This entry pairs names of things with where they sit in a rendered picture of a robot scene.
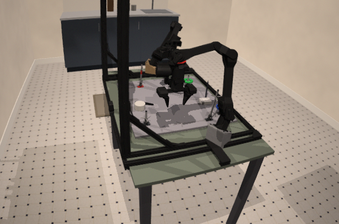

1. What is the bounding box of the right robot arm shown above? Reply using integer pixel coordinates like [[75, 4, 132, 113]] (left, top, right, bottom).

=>
[[155, 41, 238, 132]]

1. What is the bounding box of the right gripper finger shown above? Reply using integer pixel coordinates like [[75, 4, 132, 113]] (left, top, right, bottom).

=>
[[162, 96, 169, 107], [182, 91, 193, 105]]

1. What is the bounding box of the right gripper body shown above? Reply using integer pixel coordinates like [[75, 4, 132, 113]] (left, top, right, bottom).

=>
[[157, 76, 197, 97]]

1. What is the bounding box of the beige cylinder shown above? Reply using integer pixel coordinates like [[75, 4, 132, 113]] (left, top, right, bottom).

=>
[[134, 101, 145, 111]]

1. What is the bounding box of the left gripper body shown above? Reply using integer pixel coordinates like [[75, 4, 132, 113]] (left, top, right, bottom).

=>
[[168, 40, 182, 58]]

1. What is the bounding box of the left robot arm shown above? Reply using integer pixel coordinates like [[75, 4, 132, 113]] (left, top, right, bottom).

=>
[[149, 21, 182, 67]]

